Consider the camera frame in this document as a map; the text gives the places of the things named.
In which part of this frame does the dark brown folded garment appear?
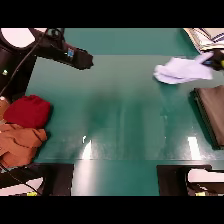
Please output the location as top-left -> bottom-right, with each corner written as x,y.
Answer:
193,85 -> 224,150

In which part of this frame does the white garment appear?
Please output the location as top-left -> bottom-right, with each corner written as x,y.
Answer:
152,51 -> 215,86

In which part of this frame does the red garment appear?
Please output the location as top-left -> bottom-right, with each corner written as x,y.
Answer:
2,94 -> 52,130

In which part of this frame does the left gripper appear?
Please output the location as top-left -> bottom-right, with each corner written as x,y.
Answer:
64,45 -> 95,71

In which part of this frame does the orange-brown garment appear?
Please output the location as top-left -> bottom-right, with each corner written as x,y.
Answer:
0,122 -> 49,169

